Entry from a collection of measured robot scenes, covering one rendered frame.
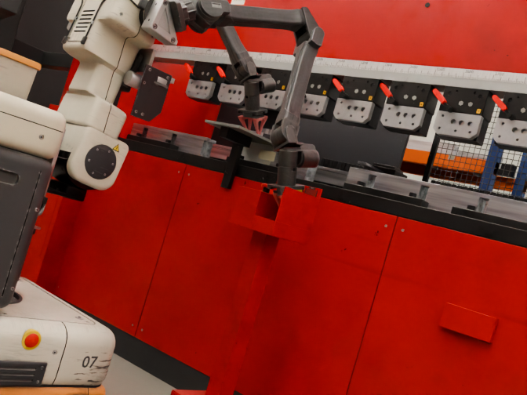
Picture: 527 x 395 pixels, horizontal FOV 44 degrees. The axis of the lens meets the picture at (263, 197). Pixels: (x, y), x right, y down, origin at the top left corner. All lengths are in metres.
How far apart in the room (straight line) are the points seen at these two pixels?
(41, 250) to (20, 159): 1.46
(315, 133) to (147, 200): 0.88
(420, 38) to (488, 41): 0.24
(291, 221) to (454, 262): 0.49
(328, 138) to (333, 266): 1.04
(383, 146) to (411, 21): 0.70
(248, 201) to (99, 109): 0.52
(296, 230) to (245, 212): 0.16
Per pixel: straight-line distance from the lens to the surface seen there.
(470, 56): 2.26
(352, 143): 2.98
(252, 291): 1.98
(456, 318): 1.94
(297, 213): 1.94
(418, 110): 2.25
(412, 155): 4.17
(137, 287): 2.72
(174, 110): 3.38
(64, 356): 1.83
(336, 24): 2.56
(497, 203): 2.09
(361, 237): 2.11
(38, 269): 3.10
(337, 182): 2.65
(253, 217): 1.94
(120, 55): 2.01
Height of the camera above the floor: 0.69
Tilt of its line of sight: 2 degrees up
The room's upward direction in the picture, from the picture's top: 17 degrees clockwise
